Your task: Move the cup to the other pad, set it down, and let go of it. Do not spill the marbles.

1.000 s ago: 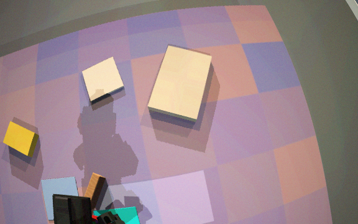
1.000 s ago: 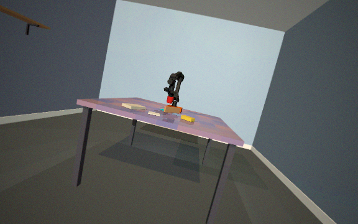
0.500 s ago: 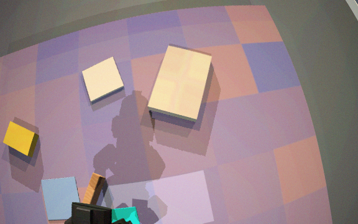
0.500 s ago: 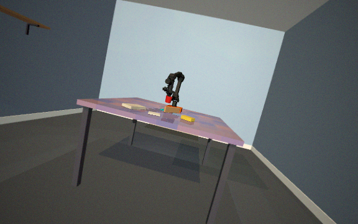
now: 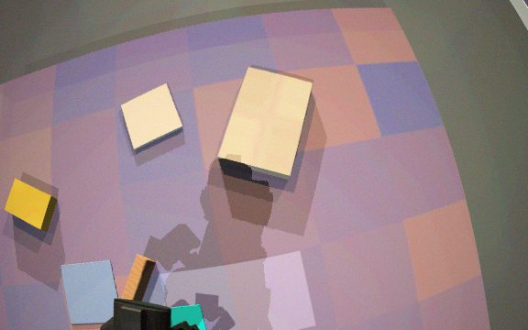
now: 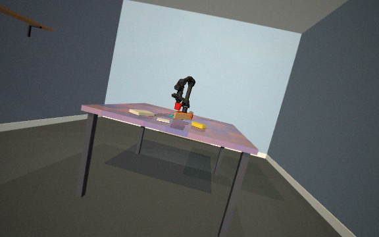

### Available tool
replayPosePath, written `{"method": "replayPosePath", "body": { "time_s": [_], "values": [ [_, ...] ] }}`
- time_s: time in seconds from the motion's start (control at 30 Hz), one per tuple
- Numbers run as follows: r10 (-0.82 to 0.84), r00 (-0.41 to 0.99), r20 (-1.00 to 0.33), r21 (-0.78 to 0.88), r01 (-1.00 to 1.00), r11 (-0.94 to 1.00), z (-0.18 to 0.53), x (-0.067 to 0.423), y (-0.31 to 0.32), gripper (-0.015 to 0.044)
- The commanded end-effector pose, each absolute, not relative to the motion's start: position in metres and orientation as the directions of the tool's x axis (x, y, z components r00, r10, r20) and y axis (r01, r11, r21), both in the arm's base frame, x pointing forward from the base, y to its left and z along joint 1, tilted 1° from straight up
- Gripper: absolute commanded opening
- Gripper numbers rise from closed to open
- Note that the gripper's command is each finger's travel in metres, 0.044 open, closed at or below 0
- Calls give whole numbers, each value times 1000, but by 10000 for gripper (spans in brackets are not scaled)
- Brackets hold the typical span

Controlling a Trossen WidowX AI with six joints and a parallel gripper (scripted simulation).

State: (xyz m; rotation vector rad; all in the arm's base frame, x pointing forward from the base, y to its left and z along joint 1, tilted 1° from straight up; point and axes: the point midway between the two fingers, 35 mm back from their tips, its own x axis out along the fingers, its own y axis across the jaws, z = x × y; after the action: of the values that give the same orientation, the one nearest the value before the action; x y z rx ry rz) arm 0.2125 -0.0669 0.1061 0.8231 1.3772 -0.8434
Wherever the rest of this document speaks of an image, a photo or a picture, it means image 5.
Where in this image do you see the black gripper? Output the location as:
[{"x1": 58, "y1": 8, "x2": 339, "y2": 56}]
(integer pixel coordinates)
[{"x1": 100, "y1": 316, "x2": 114, "y2": 330}]

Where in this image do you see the cream flat square tile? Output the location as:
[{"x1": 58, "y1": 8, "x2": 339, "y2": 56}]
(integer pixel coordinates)
[{"x1": 121, "y1": 83, "x2": 183, "y2": 150}]

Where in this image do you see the yellow cube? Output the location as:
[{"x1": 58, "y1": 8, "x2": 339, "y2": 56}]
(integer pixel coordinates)
[{"x1": 5, "y1": 179, "x2": 58, "y2": 232}]

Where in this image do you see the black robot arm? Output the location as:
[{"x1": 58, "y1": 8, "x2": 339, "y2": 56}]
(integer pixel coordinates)
[{"x1": 113, "y1": 298, "x2": 200, "y2": 330}]

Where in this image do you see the cream flat rectangular block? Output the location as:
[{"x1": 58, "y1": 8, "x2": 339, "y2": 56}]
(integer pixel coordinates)
[{"x1": 218, "y1": 67, "x2": 312, "y2": 180}]

